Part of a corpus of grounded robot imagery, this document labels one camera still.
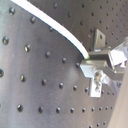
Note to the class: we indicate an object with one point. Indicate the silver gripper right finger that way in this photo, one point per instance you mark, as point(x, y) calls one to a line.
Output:
point(114, 56)

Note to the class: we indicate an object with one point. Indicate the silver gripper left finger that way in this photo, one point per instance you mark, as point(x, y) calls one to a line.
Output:
point(99, 74)

